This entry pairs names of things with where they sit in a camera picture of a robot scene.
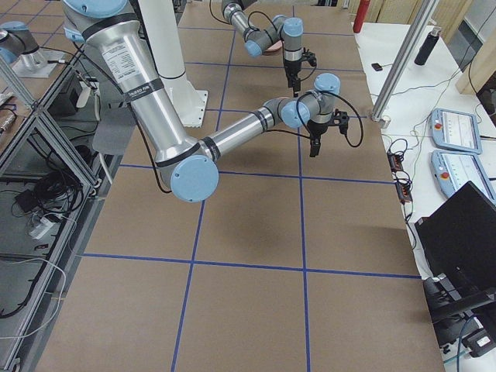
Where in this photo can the far orange black hub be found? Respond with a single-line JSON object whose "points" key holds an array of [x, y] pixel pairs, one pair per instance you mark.
{"points": [[395, 162]]}

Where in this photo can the near blue teach pendant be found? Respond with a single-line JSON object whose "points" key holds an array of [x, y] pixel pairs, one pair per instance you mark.
{"points": [[453, 170]]}

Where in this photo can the pink plate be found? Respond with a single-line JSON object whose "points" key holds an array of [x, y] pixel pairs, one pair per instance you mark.
{"points": [[275, 48]]}

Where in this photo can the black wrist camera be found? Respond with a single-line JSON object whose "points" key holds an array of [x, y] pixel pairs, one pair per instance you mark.
{"points": [[341, 120], [309, 57]]}

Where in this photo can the black bottle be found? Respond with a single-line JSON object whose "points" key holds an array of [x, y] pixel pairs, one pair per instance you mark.
{"points": [[427, 47]]}

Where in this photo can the red bottle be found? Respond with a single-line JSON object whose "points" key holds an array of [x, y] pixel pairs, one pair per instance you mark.
{"points": [[360, 16]]}

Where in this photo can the orange black hub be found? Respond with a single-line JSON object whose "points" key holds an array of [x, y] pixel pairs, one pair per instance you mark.
{"points": [[395, 162], [404, 192]]}

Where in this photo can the white pedestal column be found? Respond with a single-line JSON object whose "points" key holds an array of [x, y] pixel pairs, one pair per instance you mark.
{"points": [[160, 26]]}

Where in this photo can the aluminium frame post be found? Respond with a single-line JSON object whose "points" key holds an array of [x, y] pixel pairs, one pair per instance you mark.
{"points": [[421, 20]]}

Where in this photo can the black laptop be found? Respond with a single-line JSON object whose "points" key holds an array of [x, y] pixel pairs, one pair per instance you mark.
{"points": [[458, 238]]}

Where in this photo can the near orange black hub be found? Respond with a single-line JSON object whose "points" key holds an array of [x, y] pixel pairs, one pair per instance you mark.
{"points": [[404, 192]]}

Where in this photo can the far blue teach pendant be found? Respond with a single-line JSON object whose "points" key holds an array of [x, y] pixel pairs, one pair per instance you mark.
{"points": [[453, 130]]}

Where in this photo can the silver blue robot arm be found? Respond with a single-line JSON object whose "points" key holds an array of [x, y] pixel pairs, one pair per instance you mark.
{"points": [[288, 30], [187, 165]]}

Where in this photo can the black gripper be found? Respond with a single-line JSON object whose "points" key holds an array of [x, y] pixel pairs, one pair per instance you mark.
{"points": [[291, 69], [316, 133]]}

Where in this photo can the blue teach pendant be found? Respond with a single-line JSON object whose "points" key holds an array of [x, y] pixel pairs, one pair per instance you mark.
{"points": [[453, 130], [453, 170]]}

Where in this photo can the small black device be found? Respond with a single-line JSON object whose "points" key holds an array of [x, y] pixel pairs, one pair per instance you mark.
{"points": [[376, 67]]}

